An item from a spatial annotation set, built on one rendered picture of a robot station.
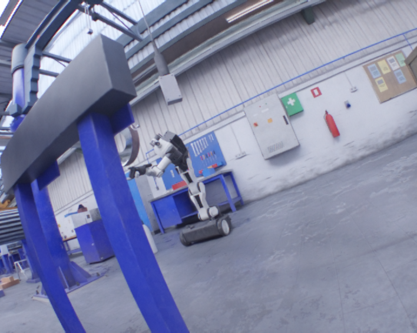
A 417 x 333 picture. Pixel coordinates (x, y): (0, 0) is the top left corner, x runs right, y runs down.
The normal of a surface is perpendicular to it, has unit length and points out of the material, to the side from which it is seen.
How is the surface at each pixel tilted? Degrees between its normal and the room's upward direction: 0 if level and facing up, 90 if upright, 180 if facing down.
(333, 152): 90
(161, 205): 90
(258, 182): 90
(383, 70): 90
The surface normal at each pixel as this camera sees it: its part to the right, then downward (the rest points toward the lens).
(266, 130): -0.40, 0.04
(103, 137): 0.85, -0.37
